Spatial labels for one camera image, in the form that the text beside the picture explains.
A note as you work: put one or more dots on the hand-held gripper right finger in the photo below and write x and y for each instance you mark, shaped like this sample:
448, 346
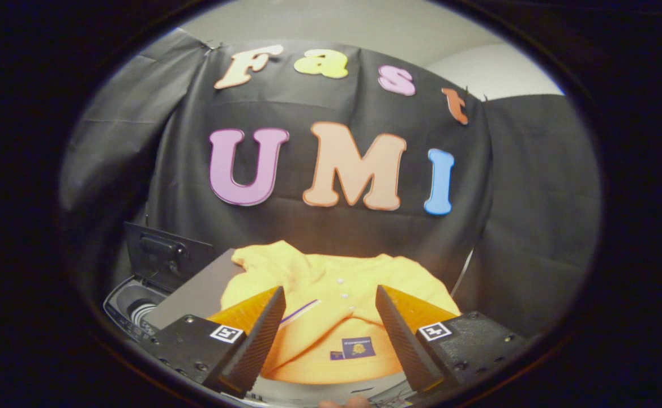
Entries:
404, 345

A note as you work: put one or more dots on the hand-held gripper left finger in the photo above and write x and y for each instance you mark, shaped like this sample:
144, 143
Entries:
257, 345

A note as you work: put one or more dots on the orange polo shirt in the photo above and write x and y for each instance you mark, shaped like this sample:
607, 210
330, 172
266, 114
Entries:
330, 283

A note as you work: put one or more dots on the grey washing machine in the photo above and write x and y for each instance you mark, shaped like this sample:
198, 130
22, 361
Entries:
124, 306

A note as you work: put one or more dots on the black backdrop cloth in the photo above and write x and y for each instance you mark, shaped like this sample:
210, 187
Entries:
319, 232

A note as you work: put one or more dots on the beige cabinet with dark frame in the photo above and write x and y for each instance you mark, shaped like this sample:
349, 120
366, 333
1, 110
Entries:
195, 294

